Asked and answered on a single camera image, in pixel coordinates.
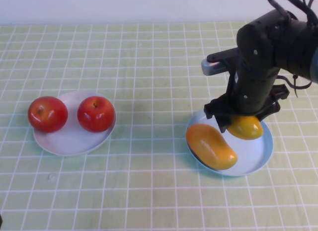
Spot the orange yellow mango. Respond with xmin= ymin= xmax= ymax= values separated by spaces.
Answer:
xmin=185 ymin=123 xmax=239 ymax=171

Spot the black right arm loop cable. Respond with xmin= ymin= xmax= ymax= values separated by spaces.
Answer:
xmin=265 ymin=0 xmax=293 ymax=19

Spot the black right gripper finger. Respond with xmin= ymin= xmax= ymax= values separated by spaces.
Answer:
xmin=215 ymin=114 xmax=234 ymax=134

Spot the light blue round plate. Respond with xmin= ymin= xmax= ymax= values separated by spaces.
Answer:
xmin=185 ymin=109 xmax=274 ymax=177

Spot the black zip tie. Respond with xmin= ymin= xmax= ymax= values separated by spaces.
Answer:
xmin=277 ymin=74 xmax=313 ymax=98

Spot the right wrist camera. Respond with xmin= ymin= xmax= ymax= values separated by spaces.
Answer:
xmin=200 ymin=47 xmax=240 ymax=77

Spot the white round plastic plate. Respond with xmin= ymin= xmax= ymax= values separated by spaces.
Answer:
xmin=33 ymin=91 xmax=117 ymax=156

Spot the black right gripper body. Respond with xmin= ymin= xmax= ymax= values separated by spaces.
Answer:
xmin=203 ymin=54 xmax=291 ymax=121

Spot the red apple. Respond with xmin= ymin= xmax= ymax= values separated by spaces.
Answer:
xmin=27 ymin=96 xmax=69 ymax=134
xmin=77 ymin=96 xmax=116 ymax=133

